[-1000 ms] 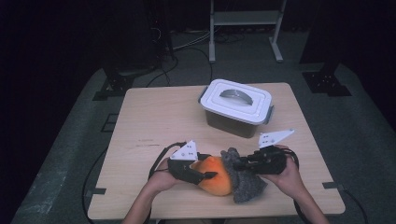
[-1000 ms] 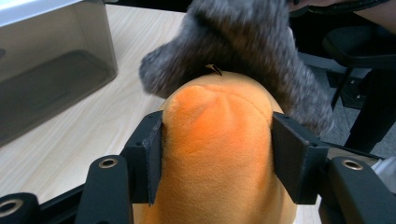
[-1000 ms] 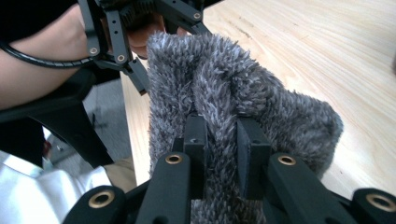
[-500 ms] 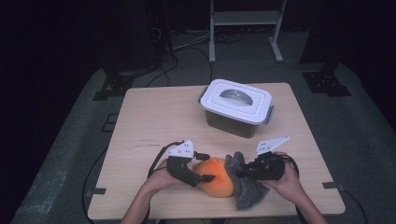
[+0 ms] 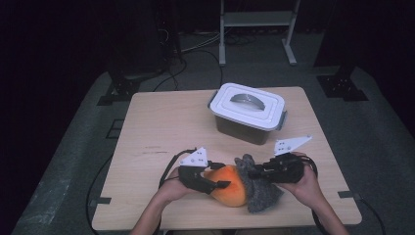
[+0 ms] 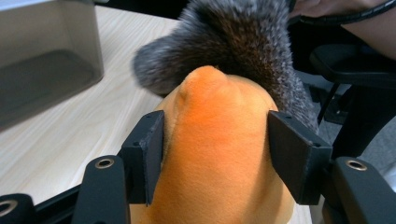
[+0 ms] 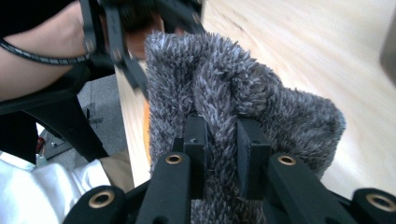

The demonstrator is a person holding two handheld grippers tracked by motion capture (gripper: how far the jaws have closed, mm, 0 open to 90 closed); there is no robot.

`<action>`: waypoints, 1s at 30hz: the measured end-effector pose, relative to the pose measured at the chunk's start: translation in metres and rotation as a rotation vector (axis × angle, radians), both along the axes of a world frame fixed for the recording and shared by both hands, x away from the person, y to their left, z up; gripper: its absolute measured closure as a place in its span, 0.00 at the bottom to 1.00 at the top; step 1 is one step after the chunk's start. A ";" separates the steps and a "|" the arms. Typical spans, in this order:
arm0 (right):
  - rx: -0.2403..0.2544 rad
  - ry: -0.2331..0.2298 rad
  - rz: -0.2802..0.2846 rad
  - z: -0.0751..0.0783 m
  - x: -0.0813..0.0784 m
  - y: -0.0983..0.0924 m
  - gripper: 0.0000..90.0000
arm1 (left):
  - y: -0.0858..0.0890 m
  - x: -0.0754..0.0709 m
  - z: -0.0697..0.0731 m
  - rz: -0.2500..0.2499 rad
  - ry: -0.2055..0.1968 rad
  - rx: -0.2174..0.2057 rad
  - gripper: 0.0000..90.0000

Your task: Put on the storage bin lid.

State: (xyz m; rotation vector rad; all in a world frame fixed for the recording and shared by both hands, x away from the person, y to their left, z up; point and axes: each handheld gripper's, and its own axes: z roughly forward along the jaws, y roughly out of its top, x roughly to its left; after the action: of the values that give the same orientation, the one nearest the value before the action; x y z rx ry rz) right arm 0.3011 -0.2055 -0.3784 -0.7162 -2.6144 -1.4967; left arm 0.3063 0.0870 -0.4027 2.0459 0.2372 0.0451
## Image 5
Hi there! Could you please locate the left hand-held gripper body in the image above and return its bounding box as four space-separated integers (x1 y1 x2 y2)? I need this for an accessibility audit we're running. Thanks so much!
178 146 218 195

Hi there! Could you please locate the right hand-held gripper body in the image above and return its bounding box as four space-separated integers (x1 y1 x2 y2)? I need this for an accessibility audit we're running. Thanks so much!
267 134 313 184

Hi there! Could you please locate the orange plush toy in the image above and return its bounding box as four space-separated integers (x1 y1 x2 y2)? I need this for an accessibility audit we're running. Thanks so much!
204 164 248 208

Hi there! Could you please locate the grey fuzzy cloth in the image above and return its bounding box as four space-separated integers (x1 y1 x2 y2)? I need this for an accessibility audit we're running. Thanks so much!
234 154 285 213

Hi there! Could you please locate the translucent brown storage box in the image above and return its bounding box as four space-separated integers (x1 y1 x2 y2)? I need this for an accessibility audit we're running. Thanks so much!
207 89 289 146

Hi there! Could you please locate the white lid with grey handle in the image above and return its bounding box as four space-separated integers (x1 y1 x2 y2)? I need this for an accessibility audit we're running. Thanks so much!
207 82 288 132

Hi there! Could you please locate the person's left hand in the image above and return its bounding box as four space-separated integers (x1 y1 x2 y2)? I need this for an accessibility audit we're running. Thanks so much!
156 169 197 205

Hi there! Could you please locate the person's right hand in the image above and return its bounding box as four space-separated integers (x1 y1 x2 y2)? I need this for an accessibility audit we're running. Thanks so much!
277 152 327 210

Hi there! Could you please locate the black stand base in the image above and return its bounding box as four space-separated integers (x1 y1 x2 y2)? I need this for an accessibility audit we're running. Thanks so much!
96 70 141 107
316 65 370 102

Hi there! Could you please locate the white metal stand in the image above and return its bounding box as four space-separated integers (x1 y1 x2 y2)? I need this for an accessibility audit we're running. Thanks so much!
218 0 301 68

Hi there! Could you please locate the right hand-held gripper cable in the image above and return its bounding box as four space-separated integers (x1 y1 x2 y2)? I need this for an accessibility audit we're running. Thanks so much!
301 156 327 235

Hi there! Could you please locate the hand-held gripper cable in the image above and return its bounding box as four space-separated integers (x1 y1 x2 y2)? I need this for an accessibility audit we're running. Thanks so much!
301 156 327 235
159 148 197 189

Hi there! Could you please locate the left hand-held gripper cable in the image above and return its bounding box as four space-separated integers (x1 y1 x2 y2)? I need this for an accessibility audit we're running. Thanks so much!
159 148 197 189

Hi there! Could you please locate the black table bracket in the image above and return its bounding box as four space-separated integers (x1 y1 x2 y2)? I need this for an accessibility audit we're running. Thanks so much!
337 190 361 201
88 196 113 209

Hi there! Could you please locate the thin black floor cable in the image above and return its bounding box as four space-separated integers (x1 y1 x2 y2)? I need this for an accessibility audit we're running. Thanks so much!
85 156 114 235
358 197 388 235

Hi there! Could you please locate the white floor cable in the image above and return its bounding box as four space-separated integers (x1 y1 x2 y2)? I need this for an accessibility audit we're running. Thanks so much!
180 31 222 54

